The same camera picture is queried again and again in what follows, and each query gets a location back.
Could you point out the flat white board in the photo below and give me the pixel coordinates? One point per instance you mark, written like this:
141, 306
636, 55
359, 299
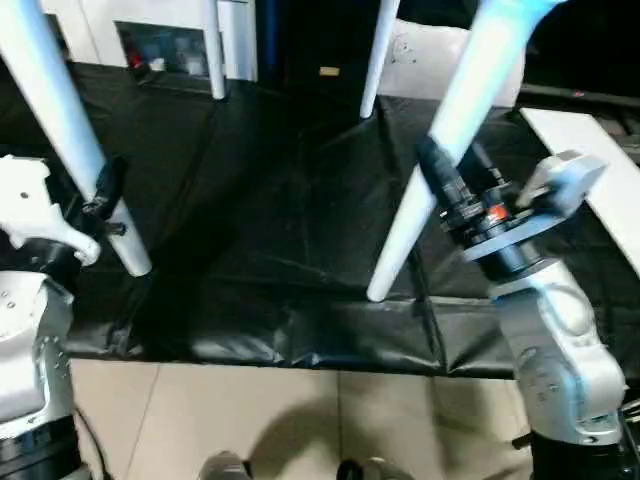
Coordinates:
590, 165

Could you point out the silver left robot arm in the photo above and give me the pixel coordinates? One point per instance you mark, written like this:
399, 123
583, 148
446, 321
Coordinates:
30, 350

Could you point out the white panel with screw holes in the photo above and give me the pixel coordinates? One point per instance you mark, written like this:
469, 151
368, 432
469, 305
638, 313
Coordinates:
490, 60

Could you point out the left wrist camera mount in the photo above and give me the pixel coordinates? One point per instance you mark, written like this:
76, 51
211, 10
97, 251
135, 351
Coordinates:
30, 195

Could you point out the dark left robot foot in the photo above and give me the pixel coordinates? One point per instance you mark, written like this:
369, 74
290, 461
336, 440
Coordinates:
225, 467

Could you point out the dark right robot foot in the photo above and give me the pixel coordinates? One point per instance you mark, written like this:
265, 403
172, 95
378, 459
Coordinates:
370, 469

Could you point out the black bar with red light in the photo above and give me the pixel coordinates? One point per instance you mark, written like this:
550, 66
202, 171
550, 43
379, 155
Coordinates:
580, 94

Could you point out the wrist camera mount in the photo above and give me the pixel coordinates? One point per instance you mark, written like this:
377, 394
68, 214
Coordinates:
565, 190
30, 195

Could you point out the dark robot foot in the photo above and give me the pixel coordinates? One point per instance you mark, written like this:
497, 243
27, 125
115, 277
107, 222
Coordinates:
225, 467
370, 469

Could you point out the white glass-door cabinet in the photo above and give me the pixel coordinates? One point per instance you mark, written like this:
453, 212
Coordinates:
160, 35

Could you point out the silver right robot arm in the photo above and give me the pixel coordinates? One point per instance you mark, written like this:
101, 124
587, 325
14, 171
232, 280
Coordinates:
555, 340

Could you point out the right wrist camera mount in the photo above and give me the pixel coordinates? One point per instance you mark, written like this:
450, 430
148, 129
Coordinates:
565, 190

